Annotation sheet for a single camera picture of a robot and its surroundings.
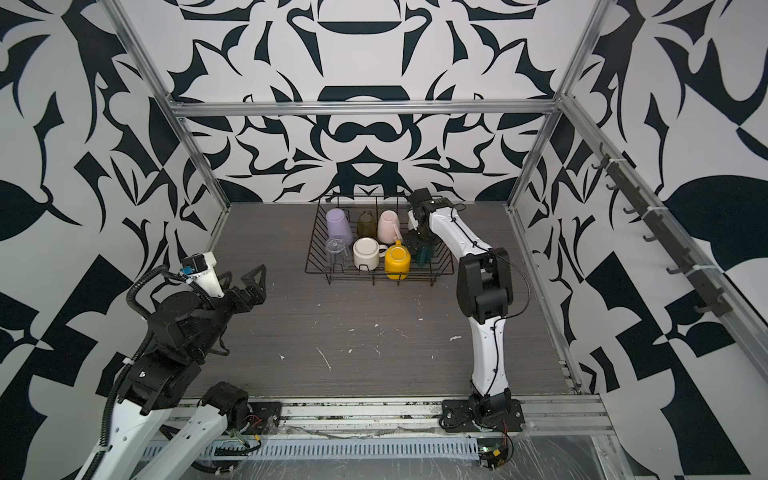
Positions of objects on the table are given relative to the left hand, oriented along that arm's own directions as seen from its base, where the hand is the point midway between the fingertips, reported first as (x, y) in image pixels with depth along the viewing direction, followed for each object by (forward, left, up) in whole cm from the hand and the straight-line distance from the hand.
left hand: (246, 266), depth 66 cm
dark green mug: (+17, -43, -22) cm, 51 cm away
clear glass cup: (+19, -16, -23) cm, 34 cm away
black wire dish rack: (+50, -19, -32) cm, 62 cm away
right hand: (+23, -44, -21) cm, 54 cm away
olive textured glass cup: (+31, -25, -24) cm, 46 cm away
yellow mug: (+14, -34, -20) cm, 42 cm away
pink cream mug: (+27, -32, -20) cm, 47 cm away
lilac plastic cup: (+27, -16, -18) cm, 36 cm away
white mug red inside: (+17, -25, -21) cm, 37 cm away
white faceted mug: (+22, -39, -13) cm, 47 cm away
